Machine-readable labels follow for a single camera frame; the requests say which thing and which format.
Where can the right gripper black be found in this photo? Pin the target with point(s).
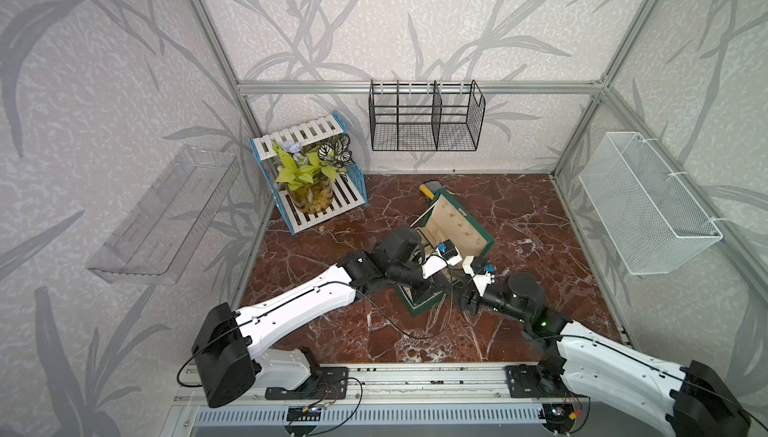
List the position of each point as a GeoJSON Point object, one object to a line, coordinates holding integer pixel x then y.
{"type": "Point", "coordinates": [468, 299]}

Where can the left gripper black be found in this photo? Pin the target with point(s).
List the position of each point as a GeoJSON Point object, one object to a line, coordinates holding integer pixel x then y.
{"type": "Point", "coordinates": [436, 284]}

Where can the green jewelry box beige lining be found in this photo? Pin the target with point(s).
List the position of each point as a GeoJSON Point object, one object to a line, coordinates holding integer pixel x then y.
{"type": "Point", "coordinates": [445, 219]}

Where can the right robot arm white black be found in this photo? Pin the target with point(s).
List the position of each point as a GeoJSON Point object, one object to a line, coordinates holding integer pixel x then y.
{"type": "Point", "coordinates": [675, 400]}

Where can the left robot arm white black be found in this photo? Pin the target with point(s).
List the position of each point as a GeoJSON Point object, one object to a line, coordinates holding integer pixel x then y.
{"type": "Point", "coordinates": [233, 350]}

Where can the potted plant glass vase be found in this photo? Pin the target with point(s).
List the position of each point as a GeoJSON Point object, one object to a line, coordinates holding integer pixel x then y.
{"type": "Point", "coordinates": [307, 174]}

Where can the white blue slatted crate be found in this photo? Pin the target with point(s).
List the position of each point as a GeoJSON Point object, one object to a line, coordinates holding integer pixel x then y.
{"type": "Point", "coordinates": [349, 191]}

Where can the white mesh basket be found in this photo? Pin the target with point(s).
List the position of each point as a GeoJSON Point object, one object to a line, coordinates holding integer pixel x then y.
{"type": "Point", "coordinates": [653, 220]}

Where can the clear acrylic shelf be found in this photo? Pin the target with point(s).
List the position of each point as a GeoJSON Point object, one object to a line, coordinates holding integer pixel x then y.
{"type": "Point", "coordinates": [155, 242]}

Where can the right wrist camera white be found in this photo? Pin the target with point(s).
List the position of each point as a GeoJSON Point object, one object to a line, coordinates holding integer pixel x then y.
{"type": "Point", "coordinates": [481, 271]}

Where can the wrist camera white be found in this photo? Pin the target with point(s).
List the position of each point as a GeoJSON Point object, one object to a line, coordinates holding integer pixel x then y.
{"type": "Point", "coordinates": [445, 255]}
{"type": "Point", "coordinates": [481, 271]}

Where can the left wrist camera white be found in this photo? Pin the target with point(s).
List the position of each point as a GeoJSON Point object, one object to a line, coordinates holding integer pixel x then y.
{"type": "Point", "coordinates": [445, 255]}

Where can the yellow handled brush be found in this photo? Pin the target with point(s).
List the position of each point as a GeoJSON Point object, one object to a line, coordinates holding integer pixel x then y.
{"type": "Point", "coordinates": [430, 188]}

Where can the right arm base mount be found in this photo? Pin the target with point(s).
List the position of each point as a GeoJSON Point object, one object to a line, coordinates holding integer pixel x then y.
{"type": "Point", "coordinates": [537, 381]}

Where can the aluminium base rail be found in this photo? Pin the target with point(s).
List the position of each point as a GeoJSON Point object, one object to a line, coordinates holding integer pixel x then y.
{"type": "Point", "coordinates": [409, 400]}

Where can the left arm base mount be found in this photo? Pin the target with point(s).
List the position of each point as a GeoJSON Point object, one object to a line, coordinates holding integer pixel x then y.
{"type": "Point", "coordinates": [301, 377]}

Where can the black wire basket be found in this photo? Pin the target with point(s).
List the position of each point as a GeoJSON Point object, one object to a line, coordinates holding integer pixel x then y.
{"type": "Point", "coordinates": [425, 117]}

